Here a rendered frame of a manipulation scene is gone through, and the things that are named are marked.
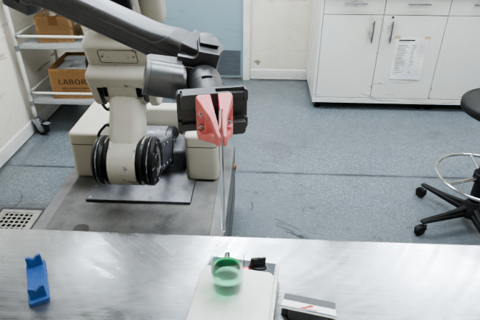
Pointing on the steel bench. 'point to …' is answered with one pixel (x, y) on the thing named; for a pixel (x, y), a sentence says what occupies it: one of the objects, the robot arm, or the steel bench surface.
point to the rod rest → (37, 281)
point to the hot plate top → (226, 310)
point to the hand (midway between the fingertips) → (221, 138)
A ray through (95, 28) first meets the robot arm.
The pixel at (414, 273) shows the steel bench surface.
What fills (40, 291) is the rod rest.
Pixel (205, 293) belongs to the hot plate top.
